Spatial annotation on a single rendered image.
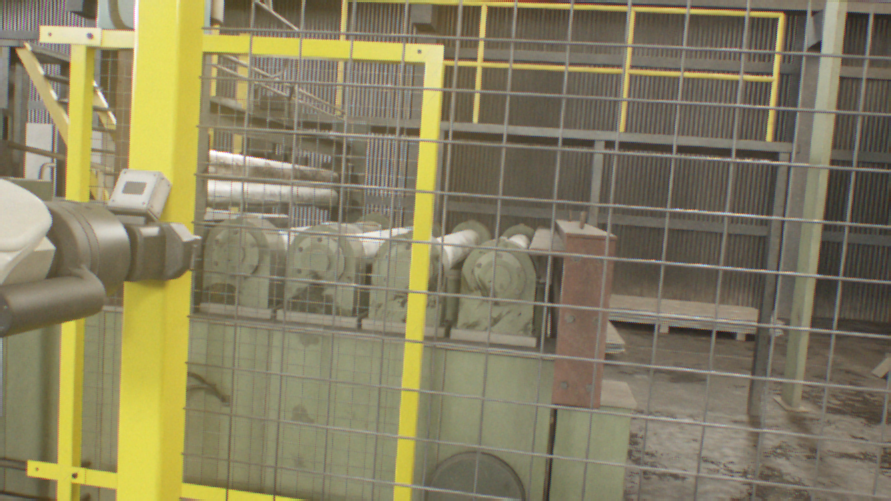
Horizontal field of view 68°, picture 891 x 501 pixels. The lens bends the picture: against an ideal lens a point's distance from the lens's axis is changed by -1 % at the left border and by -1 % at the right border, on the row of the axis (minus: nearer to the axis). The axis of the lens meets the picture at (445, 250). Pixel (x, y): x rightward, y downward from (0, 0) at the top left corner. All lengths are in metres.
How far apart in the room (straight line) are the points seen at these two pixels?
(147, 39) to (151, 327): 0.29
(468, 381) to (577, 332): 0.44
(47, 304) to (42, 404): 2.64
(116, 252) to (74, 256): 0.05
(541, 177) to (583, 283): 9.21
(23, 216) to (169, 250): 0.19
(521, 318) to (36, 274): 2.02
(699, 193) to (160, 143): 11.17
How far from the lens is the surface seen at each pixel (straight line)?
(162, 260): 0.68
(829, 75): 5.85
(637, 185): 11.51
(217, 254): 2.67
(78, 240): 0.58
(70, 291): 0.55
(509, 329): 2.44
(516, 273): 2.38
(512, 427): 2.47
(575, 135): 5.09
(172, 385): 0.76
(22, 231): 0.50
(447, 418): 2.48
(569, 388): 2.31
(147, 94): 0.74
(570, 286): 2.24
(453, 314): 4.49
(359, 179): 4.77
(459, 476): 2.50
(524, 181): 11.41
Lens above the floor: 1.41
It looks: 4 degrees down
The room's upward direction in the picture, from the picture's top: 4 degrees clockwise
